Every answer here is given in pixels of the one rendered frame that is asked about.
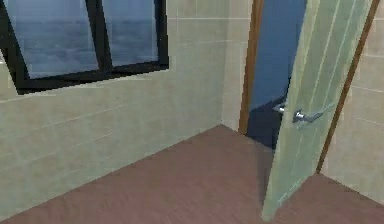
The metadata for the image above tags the pale green room door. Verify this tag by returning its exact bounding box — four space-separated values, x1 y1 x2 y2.
260 0 374 223

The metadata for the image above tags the black framed window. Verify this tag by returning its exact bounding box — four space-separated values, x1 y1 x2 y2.
0 0 170 96

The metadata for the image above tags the silver lever door handle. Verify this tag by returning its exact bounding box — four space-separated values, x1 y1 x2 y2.
272 99 288 115
292 103 335 125

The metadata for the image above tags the brown wooden door frame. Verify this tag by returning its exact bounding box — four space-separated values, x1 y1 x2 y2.
237 0 381 175

